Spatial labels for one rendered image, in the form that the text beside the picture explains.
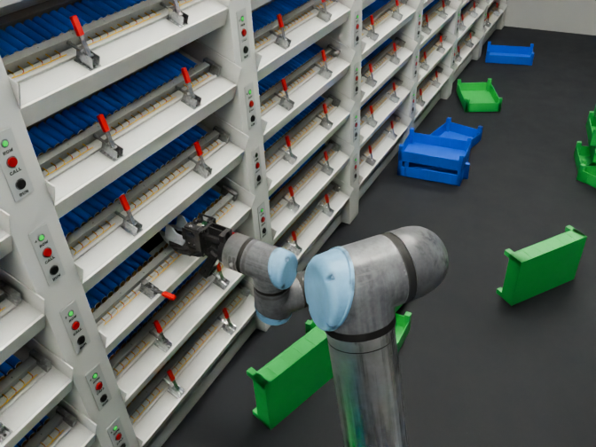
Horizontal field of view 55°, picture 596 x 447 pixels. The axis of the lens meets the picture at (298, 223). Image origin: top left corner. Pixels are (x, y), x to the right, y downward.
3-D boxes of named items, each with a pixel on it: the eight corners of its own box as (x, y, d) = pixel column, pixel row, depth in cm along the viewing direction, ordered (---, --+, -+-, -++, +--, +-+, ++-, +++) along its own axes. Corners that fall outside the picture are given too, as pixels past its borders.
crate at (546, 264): (574, 278, 215) (557, 267, 221) (587, 236, 203) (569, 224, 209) (511, 306, 205) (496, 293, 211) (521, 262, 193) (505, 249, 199)
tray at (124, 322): (247, 217, 173) (255, 195, 166) (104, 358, 131) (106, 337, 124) (194, 182, 176) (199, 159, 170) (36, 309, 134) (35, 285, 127)
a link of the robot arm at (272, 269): (282, 301, 135) (280, 269, 128) (237, 283, 139) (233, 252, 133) (301, 276, 141) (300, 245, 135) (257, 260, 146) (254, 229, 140)
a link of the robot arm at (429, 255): (465, 206, 91) (328, 257, 155) (396, 227, 87) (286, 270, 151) (490, 276, 90) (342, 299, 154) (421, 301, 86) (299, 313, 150)
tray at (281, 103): (346, 74, 211) (360, 41, 201) (259, 147, 168) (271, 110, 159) (300, 46, 214) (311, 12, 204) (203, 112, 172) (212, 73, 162)
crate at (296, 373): (340, 371, 185) (321, 357, 190) (339, 326, 174) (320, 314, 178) (270, 430, 169) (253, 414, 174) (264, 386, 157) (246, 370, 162)
